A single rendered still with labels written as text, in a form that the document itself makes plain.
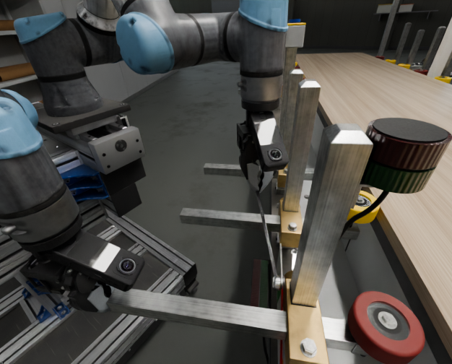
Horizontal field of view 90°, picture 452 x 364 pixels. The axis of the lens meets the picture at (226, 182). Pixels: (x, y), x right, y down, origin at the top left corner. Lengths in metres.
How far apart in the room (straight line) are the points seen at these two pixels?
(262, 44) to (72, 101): 0.54
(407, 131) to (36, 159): 0.36
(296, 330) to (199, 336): 0.97
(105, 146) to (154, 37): 0.38
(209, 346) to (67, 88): 1.16
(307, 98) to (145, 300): 0.45
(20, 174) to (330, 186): 0.31
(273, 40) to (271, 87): 0.07
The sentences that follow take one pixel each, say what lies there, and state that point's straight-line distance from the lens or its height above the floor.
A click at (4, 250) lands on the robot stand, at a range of 0.85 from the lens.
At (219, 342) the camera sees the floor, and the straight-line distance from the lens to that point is 1.31.
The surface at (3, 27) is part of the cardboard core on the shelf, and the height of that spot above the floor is 1.29.
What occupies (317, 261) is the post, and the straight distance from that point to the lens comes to 0.33.
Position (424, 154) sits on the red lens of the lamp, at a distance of 0.24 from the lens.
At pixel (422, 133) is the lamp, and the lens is 0.25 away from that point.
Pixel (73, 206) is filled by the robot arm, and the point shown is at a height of 1.05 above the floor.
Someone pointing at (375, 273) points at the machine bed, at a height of 0.73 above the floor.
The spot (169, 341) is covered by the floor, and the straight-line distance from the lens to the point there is 1.35.
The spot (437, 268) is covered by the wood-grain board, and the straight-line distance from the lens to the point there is 0.51.
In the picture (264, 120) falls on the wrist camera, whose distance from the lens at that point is 0.43.
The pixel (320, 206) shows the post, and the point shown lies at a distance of 0.26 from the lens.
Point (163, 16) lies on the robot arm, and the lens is 0.39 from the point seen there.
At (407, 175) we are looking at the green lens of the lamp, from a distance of 0.24.
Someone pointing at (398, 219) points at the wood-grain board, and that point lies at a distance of 0.56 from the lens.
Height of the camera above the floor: 1.23
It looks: 35 degrees down
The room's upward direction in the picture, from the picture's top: 3 degrees counter-clockwise
